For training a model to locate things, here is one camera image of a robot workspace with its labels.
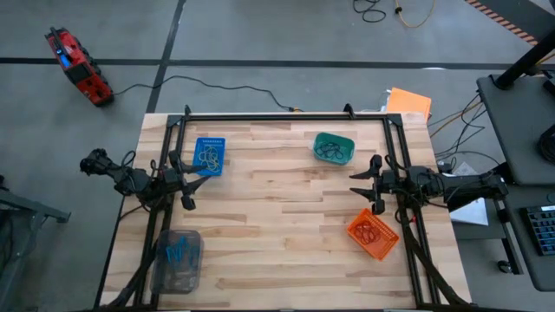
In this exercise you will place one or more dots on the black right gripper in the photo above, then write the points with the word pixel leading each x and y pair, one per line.
pixel 394 184

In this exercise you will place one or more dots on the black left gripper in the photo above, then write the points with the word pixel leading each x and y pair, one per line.
pixel 169 181

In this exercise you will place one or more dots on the long yellow rubber band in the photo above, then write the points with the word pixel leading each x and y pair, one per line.
pixel 204 154

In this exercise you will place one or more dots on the long red rubber band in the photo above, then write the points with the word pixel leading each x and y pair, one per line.
pixel 375 236

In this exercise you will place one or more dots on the long black rubber band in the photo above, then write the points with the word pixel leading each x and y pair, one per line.
pixel 318 151

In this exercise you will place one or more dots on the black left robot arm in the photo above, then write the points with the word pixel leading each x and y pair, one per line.
pixel 126 180

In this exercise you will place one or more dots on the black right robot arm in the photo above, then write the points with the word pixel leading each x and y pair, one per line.
pixel 468 186

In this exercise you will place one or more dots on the teal plastic basket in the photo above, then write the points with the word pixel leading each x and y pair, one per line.
pixel 349 149

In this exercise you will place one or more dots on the blue plastic basket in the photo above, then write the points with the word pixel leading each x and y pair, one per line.
pixel 210 142

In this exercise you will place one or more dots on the orange plastic basket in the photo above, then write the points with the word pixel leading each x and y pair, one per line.
pixel 388 245

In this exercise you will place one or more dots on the clear grey plastic bin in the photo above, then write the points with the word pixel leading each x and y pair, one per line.
pixel 182 281

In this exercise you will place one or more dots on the white paper sheet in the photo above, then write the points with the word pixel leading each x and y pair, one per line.
pixel 474 214

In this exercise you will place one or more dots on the black desk leg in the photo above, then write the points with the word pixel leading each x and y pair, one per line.
pixel 509 242

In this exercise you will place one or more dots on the black castor wheel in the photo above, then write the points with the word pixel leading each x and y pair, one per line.
pixel 505 266

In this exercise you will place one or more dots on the grey side desk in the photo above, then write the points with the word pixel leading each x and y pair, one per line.
pixel 520 130

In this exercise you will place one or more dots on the grey metal stand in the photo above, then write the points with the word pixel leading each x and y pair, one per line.
pixel 26 206

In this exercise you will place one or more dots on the black keyboard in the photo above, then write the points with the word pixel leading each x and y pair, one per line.
pixel 542 229

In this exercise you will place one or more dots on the black round object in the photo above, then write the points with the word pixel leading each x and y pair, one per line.
pixel 548 145

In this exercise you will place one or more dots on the black pole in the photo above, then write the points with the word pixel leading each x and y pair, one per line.
pixel 524 63

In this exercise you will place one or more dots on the orange black striped strip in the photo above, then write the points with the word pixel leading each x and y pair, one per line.
pixel 503 21

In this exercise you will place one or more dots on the black table frame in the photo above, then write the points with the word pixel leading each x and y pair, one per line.
pixel 282 117

